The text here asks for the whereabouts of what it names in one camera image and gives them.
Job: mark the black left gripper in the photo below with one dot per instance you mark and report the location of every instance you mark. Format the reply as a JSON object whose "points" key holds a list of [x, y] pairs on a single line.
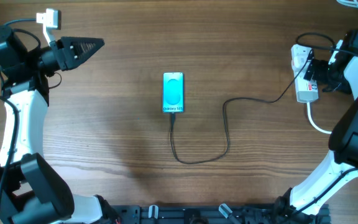
{"points": [[69, 53]]}

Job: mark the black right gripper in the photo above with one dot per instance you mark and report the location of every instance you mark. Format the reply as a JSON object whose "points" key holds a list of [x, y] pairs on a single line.
{"points": [[317, 75]]}

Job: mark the white power strip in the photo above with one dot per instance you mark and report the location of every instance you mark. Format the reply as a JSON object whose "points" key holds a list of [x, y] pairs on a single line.
{"points": [[306, 91]]}

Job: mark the blue screen smartphone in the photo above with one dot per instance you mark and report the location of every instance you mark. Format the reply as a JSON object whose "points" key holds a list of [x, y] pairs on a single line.
{"points": [[173, 92]]}

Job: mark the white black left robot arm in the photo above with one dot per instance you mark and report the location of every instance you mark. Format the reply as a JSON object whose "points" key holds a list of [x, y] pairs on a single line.
{"points": [[31, 191]]}

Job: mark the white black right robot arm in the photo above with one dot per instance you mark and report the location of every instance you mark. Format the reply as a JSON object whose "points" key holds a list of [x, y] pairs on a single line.
{"points": [[303, 202]]}

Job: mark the white charger adapter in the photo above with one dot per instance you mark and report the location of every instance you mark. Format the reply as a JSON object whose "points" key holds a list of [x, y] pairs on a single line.
{"points": [[299, 56]]}

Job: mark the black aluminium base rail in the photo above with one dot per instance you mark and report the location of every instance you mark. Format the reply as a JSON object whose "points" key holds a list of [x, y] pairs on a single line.
{"points": [[247, 214]]}

